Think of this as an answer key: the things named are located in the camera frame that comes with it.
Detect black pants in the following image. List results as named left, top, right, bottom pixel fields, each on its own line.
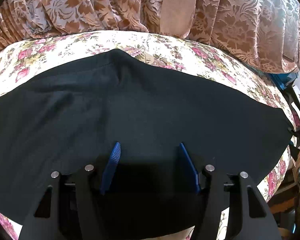
left=0, top=49, right=293, bottom=239

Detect blue bag with strap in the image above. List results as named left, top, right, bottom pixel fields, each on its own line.
left=267, top=72, right=300, bottom=156

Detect brown patterned curtain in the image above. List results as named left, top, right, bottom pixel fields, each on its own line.
left=0, top=0, right=300, bottom=74

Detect floral bed sheet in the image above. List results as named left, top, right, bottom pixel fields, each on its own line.
left=0, top=29, right=297, bottom=240

